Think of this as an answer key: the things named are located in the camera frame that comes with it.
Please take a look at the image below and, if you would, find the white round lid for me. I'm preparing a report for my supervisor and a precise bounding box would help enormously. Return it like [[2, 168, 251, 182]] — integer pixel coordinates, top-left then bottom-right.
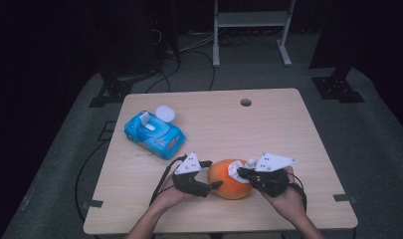
[[154, 105, 176, 122]]

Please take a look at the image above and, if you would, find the person's right hand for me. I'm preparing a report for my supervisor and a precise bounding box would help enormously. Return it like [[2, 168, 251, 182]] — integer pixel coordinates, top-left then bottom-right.
[[260, 165, 307, 227]]

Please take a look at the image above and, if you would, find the orange plush toy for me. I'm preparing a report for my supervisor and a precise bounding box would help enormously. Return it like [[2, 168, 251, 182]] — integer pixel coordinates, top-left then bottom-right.
[[206, 158, 254, 201]]

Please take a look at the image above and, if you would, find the person's left hand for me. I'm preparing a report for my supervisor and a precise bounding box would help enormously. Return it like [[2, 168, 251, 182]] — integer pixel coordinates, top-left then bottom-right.
[[151, 174, 196, 214]]

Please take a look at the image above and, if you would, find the white metal stand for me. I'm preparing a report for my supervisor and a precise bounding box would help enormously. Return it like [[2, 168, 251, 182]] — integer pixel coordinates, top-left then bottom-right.
[[212, 0, 297, 69]]

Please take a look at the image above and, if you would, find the white wet wipe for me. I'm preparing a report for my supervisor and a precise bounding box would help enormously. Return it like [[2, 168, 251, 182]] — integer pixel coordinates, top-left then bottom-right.
[[227, 157, 259, 185]]

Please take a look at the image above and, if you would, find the black tape strip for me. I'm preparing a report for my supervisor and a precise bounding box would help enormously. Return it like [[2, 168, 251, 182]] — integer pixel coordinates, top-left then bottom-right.
[[81, 198, 104, 211], [332, 193, 358, 204]]

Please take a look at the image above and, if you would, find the hand-held gripper black cable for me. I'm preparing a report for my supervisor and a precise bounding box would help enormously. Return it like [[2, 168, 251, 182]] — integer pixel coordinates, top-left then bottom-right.
[[149, 154, 189, 205], [288, 172, 307, 213]]

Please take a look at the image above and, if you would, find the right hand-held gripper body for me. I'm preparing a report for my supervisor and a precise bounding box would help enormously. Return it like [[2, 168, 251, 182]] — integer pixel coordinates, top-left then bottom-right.
[[253, 151, 299, 198]]

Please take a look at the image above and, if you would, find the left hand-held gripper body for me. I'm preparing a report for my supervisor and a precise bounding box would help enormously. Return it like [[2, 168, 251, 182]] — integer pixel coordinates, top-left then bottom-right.
[[171, 151, 213, 199]]

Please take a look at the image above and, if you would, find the black stand base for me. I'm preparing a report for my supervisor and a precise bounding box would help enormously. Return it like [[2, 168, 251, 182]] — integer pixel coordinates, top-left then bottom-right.
[[88, 79, 134, 109], [311, 66, 366, 104]]

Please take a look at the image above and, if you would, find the long black floor cable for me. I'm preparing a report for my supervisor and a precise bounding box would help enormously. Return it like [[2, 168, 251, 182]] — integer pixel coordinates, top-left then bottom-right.
[[74, 138, 108, 223]]

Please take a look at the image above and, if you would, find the right hand-held gripper black cable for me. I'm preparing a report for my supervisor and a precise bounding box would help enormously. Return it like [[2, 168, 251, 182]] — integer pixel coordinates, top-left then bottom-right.
[[288, 172, 307, 213]]

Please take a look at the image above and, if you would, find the blue wet wipes pack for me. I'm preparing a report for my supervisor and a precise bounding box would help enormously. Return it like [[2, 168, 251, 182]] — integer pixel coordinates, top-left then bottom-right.
[[123, 111, 187, 161]]

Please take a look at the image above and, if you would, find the black looped floor cable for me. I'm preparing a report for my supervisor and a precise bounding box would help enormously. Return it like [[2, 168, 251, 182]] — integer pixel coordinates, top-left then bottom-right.
[[145, 49, 217, 94]]

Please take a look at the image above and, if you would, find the left hand-held gripper black cable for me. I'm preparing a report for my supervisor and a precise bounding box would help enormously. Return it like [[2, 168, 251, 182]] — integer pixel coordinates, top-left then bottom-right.
[[149, 154, 189, 205]]

